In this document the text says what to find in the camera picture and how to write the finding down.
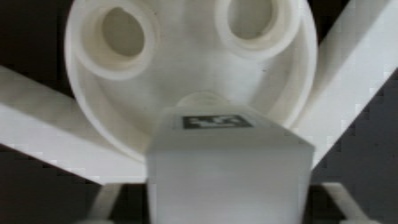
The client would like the white front fence bar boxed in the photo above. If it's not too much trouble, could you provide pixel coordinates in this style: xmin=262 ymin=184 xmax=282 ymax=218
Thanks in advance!
xmin=0 ymin=65 xmax=145 ymax=184

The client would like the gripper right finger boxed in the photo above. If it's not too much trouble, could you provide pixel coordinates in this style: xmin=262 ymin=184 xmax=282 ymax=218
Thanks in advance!
xmin=321 ymin=182 xmax=379 ymax=224

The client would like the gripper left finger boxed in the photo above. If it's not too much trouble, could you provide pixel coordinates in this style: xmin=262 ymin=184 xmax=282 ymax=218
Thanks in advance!
xmin=72 ymin=184 xmax=122 ymax=224

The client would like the white round stool seat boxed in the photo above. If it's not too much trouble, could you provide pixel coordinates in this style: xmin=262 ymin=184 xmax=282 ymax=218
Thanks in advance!
xmin=63 ymin=0 xmax=317 ymax=160

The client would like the white stool leg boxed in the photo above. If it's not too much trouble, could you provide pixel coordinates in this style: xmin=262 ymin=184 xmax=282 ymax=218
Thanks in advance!
xmin=145 ymin=93 xmax=314 ymax=224

